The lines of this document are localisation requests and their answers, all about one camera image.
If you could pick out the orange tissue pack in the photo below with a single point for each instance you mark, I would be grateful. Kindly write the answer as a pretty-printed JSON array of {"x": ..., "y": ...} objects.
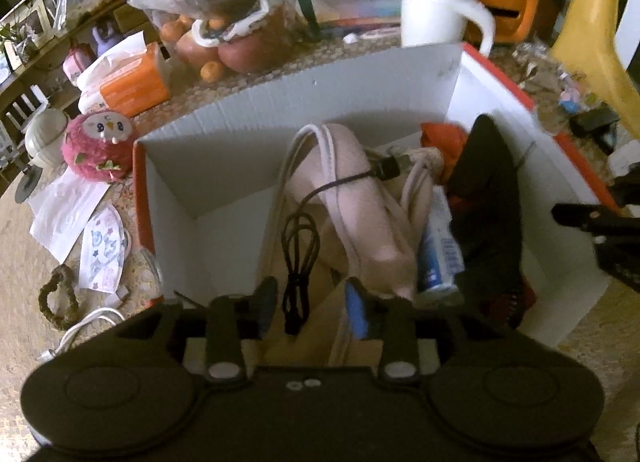
[{"x": 135, "y": 86}]

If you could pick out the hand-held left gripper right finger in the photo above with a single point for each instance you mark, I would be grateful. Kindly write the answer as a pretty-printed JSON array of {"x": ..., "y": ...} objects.
[{"x": 357, "y": 314}]

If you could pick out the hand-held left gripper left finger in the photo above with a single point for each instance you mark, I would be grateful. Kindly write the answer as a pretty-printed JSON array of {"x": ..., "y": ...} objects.
[{"x": 267, "y": 307}]

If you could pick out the white paper sheet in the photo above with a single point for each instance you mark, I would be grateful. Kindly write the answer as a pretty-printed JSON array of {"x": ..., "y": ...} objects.
[{"x": 60, "y": 217}]

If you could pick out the pink bottle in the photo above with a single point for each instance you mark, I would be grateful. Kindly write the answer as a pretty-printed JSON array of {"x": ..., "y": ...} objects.
[{"x": 77, "y": 66}]

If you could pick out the white round jar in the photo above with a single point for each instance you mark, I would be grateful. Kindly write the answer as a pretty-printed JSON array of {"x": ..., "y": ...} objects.
[{"x": 45, "y": 136}]

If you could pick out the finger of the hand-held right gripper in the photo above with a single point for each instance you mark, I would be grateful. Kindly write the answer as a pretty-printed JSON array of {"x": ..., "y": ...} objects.
[
  {"x": 590, "y": 219},
  {"x": 627, "y": 191}
]

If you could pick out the blue white tube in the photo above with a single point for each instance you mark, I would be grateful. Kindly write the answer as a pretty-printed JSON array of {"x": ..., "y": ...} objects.
[{"x": 440, "y": 257}]

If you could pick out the pink blue figurine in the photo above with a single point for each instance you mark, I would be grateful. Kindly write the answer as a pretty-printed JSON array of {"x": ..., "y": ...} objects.
[{"x": 569, "y": 99}]

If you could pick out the small red black object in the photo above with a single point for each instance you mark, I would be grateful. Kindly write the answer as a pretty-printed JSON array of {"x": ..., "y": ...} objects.
[{"x": 502, "y": 304}]

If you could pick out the pink beige handbag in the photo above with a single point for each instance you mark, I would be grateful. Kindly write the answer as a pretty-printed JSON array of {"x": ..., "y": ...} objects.
[{"x": 345, "y": 222}]

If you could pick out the small purple container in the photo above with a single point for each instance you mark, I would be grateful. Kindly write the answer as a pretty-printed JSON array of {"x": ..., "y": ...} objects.
[{"x": 105, "y": 39}]

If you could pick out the white notepad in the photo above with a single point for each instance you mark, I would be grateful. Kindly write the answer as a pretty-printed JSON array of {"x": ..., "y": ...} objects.
[{"x": 625, "y": 159}]

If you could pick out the patterned face mask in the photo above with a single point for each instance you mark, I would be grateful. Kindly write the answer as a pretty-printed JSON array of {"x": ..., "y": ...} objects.
[{"x": 102, "y": 252}]

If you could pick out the yellow chair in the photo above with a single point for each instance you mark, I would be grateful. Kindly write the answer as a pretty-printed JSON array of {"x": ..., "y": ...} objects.
[{"x": 590, "y": 31}]

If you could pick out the pink plush toy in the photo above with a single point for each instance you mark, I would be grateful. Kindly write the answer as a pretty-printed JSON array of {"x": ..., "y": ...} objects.
[{"x": 95, "y": 151}]

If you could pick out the orange white cardboard box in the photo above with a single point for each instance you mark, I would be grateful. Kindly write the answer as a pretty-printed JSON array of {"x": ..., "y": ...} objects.
[{"x": 225, "y": 164}]

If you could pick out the wooden chair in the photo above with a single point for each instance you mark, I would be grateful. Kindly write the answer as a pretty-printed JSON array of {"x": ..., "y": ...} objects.
[{"x": 22, "y": 109}]

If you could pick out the orange knotted scarf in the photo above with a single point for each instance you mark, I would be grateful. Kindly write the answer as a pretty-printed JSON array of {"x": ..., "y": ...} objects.
[{"x": 442, "y": 139}]

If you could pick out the black cloth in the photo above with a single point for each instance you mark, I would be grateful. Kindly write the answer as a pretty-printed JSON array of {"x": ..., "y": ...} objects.
[{"x": 490, "y": 202}]

